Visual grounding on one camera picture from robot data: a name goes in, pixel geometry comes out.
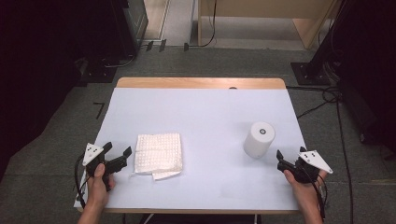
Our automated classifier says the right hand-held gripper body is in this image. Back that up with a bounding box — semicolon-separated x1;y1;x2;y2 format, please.
276;149;333;184

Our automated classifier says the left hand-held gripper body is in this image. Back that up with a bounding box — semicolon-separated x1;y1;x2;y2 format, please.
82;143;129;191

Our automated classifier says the white waffle cloth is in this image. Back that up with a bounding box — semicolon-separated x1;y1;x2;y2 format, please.
129;133;184;181

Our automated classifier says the person's right hand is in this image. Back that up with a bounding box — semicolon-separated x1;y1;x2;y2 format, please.
283;169;328;205

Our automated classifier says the person's left hand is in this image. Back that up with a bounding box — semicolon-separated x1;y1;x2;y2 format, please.
86;162;116;209

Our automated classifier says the black metal stand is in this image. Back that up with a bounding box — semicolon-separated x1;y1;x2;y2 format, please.
290;0;353;87

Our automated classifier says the white paper table sheet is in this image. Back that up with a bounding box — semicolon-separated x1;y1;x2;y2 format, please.
73;87;308;212

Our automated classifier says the dark curtain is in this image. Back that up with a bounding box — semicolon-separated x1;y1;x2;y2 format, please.
330;0;396;157
0;0;125;183

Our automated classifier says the wooden table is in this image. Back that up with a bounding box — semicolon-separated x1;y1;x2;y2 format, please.
76;77;308;216

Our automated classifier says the black cabinet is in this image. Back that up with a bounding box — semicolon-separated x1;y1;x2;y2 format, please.
109;0;149;61

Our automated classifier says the light wooden desk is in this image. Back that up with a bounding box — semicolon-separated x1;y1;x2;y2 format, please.
197;0;341;50

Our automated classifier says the left hand-held gripper cable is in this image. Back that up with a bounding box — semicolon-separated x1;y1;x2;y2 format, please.
74;153;88;209

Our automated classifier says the hand-held gripper cable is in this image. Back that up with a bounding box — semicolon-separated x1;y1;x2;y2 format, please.
306;173;330;222
74;153;88;209

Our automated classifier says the long black floor cable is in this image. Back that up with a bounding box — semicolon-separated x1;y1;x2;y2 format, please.
335;99;355;224

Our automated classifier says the right hand-held gripper cable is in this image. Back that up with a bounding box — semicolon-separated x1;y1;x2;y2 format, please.
306;173;330;222

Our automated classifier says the looped black floor cable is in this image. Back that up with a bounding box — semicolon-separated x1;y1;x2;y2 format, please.
285;85;344;120

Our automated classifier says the black stand base plate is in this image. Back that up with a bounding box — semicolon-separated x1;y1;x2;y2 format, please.
78;57;119;84

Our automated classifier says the grey floor cable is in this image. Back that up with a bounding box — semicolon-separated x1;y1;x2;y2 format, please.
104;53;138;69

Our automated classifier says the black hanging cable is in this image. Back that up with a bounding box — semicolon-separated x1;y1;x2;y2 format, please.
186;0;219;49

